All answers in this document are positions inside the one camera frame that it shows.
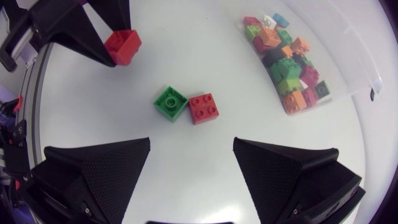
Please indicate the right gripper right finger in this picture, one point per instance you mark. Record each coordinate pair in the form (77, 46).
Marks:
(289, 186)

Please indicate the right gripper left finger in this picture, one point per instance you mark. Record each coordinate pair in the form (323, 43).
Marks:
(93, 183)

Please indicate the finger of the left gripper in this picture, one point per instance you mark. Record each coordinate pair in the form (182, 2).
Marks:
(113, 14)

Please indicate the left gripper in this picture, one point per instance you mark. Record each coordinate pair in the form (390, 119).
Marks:
(15, 37)

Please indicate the red toy brick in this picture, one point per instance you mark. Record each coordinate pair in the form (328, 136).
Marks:
(310, 97)
(203, 109)
(259, 46)
(251, 21)
(124, 46)

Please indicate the pile of toy bricks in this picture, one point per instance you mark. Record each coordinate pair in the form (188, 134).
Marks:
(309, 75)

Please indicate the clear plastic container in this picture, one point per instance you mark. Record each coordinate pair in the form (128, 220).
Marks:
(342, 56)

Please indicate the orange toy brick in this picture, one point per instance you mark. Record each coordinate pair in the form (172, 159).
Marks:
(270, 37)
(293, 102)

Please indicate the lime green toy brick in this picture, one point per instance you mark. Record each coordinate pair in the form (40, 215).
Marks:
(252, 32)
(287, 85)

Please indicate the dark toy brick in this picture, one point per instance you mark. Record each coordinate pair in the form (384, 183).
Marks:
(273, 57)

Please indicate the white toy brick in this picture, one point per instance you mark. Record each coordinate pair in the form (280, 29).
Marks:
(268, 21)

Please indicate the light blue toy brick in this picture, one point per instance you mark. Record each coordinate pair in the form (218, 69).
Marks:
(280, 20)

